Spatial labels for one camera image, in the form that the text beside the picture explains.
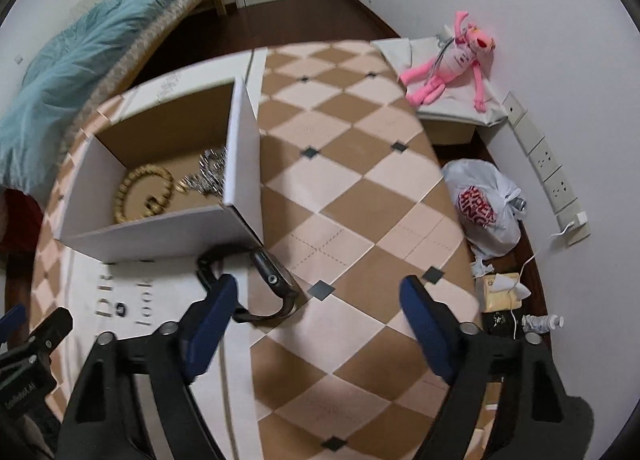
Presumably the wooden bead bracelet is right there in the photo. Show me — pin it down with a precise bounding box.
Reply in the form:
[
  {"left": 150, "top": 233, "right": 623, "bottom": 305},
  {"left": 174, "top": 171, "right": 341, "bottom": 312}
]
[{"left": 113, "top": 163, "right": 177, "bottom": 226}]

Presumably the silver chain necklace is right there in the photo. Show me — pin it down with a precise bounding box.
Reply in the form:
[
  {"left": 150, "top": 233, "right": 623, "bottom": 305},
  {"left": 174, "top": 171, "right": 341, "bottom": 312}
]
[{"left": 176, "top": 145, "right": 229, "bottom": 199}]

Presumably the white cardboard jewelry box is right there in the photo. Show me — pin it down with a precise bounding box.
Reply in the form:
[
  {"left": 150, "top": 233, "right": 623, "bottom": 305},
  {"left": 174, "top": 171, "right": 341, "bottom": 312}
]
[{"left": 55, "top": 77, "right": 262, "bottom": 263}]

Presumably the yellow tissue packet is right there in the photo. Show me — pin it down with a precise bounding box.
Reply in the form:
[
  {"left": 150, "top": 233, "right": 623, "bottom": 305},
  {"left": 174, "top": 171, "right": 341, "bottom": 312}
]
[{"left": 480, "top": 273, "right": 532, "bottom": 313}]

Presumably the white plastic shopping bag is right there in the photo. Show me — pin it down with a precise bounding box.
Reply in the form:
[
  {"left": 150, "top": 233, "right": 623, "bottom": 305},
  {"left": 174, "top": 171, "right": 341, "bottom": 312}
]
[{"left": 442, "top": 159, "right": 526, "bottom": 261}]

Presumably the small white bottle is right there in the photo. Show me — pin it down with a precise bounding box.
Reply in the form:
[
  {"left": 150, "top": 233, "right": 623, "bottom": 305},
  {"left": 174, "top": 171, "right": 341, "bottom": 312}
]
[{"left": 522, "top": 314, "right": 564, "bottom": 335}]

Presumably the checkered tablecloth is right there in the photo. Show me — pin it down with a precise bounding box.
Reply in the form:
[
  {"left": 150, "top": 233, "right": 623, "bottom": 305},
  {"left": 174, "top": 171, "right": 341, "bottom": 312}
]
[{"left": 32, "top": 41, "right": 478, "bottom": 459}]

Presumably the teal blue duvet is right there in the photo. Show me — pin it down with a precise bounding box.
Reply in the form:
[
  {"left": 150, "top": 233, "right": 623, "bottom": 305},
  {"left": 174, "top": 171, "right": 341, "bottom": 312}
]
[{"left": 1, "top": 0, "right": 198, "bottom": 203}]

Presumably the pink panther plush toy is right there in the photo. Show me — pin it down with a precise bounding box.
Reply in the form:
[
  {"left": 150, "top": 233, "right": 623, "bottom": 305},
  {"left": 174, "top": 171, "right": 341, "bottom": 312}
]
[{"left": 399, "top": 11, "right": 496, "bottom": 114}]

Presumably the woven pattern mattress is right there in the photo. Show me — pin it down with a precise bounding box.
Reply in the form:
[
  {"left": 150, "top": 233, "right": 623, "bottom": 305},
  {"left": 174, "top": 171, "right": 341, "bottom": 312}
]
[{"left": 38, "top": 0, "right": 206, "bottom": 174}]

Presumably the white charger cable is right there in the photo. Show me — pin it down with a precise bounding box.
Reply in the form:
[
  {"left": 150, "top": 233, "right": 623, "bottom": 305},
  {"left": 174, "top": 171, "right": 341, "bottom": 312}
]
[{"left": 508, "top": 211, "right": 589, "bottom": 341}]

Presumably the white wall power strip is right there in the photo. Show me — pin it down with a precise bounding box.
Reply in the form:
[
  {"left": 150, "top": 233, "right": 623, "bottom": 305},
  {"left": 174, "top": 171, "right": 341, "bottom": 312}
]
[{"left": 502, "top": 91, "right": 590, "bottom": 247}]

